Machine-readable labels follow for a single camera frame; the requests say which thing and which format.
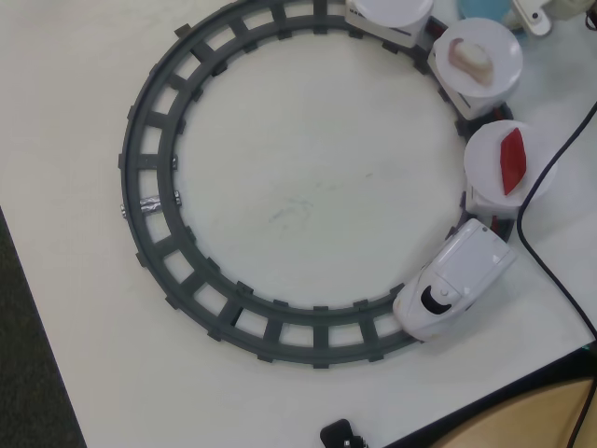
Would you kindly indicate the white Shinkansen toy locomotive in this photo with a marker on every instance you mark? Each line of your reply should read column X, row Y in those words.
column 466, row 266

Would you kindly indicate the white toy train wagon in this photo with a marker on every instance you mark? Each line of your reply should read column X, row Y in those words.
column 471, row 106
column 485, row 206

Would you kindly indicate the red tuna sushi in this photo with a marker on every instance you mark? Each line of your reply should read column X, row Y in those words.
column 513, row 163

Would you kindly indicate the light wooden board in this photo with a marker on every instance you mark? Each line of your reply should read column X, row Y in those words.
column 536, row 420

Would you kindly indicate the black plastic device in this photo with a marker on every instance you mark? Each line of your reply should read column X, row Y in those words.
column 338, row 434

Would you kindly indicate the small silver foil piece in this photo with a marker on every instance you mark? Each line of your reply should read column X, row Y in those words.
column 177, row 197
column 123, row 211

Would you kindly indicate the empty white wagon plate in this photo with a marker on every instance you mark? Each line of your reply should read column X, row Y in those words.
column 401, row 37

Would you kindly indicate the white squid sushi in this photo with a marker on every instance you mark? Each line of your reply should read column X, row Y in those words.
column 471, row 60

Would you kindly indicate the gray circular toy train track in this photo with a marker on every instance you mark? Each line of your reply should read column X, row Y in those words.
column 158, row 140

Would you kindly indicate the crumpled silver foil tape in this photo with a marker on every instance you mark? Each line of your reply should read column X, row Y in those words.
column 150, row 205

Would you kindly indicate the blue dish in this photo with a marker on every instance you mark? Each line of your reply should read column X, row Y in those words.
column 480, row 7

